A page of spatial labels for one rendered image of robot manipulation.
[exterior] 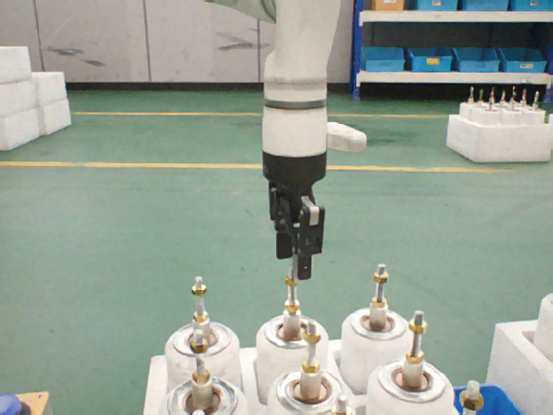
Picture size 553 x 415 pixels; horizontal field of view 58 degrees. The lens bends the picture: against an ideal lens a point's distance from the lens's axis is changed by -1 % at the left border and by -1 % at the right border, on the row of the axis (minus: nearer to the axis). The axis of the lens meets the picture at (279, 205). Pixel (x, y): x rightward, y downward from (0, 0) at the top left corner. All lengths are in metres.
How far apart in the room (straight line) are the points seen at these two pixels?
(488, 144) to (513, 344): 1.92
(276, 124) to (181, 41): 5.20
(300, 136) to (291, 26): 0.11
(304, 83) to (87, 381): 0.74
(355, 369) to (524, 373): 0.27
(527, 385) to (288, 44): 0.60
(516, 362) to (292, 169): 0.49
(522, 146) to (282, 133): 2.32
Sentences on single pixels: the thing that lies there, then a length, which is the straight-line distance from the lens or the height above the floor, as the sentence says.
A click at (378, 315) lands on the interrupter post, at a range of 0.69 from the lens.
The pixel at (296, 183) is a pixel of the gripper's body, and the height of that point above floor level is 0.47.
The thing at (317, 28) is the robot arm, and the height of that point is 0.63.
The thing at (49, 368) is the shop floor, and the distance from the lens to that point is 1.13.
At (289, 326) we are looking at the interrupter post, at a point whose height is 0.27.
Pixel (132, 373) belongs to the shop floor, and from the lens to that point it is 1.06.
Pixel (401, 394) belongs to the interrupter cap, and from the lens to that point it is 0.60.
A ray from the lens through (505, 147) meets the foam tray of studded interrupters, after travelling 2.76.
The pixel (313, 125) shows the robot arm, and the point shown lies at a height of 0.53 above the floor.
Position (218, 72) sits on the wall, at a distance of 5.67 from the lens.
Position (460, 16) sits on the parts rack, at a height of 0.75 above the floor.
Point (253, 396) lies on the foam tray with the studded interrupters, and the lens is 0.70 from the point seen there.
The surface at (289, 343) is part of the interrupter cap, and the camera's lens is 0.66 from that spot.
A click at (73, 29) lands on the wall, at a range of 6.12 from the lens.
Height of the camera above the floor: 0.63
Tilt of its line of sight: 19 degrees down
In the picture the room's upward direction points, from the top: straight up
